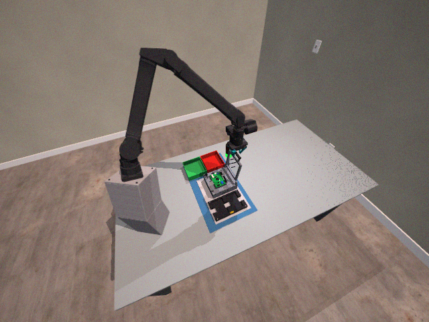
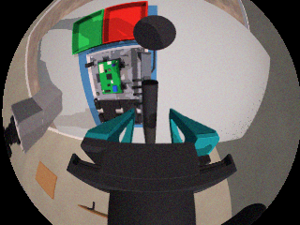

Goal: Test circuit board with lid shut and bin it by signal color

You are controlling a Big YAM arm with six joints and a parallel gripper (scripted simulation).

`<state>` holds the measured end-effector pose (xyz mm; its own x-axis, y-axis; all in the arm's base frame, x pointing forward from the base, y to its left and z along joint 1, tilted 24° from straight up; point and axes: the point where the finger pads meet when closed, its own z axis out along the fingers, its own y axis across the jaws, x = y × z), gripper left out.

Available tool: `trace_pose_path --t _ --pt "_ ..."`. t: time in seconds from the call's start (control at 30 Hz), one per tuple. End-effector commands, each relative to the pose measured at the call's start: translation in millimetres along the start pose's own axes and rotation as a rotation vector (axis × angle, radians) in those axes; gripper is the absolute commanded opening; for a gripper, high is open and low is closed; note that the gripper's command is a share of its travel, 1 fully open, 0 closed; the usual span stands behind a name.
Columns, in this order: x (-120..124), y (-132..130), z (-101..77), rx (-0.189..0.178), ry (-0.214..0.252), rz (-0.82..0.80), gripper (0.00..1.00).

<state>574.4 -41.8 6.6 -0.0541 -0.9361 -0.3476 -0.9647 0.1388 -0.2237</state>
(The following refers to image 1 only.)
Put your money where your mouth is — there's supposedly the green open-top bin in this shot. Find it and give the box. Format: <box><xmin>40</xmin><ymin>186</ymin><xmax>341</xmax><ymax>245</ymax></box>
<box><xmin>183</xmin><ymin>156</ymin><xmax>207</xmax><ymax>180</ymax></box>

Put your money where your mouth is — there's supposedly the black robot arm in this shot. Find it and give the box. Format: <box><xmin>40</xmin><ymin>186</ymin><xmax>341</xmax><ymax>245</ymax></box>
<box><xmin>119</xmin><ymin>48</ymin><xmax>257</xmax><ymax>182</ymax></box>

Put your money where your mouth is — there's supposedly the green circuit board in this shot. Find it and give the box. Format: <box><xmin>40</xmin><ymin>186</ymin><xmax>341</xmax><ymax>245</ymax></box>
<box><xmin>210</xmin><ymin>172</ymin><xmax>226</xmax><ymax>188</ymax></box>

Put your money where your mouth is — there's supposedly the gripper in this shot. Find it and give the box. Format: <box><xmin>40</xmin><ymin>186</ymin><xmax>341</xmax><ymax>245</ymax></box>
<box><xmin>227</xmin><ymin>137</ymin><xmax>248</xmax><ymax>156</ymax></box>

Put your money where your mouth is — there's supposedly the red bin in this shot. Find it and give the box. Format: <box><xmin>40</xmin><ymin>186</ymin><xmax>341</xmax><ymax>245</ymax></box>
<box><xmin>200</xmin><ymin>151</ymin><xmax>225</xmax><ymax>173</ymax></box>

